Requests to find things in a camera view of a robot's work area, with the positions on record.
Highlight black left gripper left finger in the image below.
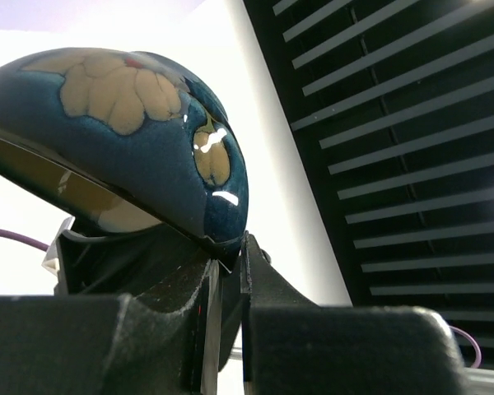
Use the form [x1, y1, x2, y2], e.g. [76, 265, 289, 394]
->
[0, 222, 221, 394]

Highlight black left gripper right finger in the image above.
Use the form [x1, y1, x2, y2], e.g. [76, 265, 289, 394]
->
[239, 234, 468, 394]

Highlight black slatted ceiling panel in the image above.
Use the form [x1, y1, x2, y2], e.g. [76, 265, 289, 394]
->
[245, 1, 494, 369]

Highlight dark teal floral bowl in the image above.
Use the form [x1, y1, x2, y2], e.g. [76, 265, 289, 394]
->
[0, 48, 249, 268]

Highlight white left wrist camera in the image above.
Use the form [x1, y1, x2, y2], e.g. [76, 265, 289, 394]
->
[41, 216, 75, 281]

